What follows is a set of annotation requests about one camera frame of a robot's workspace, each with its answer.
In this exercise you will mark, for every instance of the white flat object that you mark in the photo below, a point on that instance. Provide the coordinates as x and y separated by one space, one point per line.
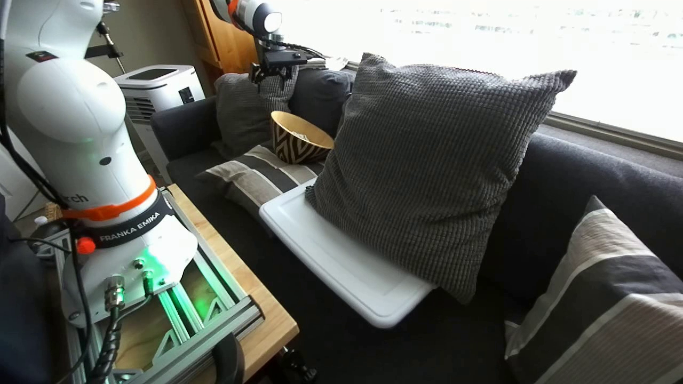
335 64

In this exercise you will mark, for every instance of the beige grey striped cushion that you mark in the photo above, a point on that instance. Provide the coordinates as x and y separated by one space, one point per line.
610 313
262 177

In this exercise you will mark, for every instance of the white air purifier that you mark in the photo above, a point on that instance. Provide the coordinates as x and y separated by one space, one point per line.
160 89

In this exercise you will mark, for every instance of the large dark grey cushion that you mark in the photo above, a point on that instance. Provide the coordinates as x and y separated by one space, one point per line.
427 171

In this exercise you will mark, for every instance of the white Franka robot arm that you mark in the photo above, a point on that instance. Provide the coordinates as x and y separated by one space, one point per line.
78 142

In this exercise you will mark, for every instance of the wooden table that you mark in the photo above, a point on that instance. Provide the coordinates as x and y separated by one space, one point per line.
259 313

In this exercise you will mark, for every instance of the white plastic tray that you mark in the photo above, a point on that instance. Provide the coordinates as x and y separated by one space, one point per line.
342 263

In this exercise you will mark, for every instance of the black camera on stand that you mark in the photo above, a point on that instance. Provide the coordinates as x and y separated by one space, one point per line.
105 44

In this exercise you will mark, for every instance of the dark blue sofa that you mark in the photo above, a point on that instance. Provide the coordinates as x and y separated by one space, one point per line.
569 192

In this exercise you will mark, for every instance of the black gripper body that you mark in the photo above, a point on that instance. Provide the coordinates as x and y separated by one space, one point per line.
280 57

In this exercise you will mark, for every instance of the small grey cushion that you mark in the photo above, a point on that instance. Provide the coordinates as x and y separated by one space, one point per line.
245 114

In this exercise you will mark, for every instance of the grey window sill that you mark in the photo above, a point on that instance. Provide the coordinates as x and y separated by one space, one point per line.
610 133

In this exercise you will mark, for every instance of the black yellow patterned bowl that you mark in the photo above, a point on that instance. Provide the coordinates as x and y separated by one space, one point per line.
294 139

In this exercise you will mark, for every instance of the dark blue cushion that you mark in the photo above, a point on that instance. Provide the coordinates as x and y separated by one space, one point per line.
321 92

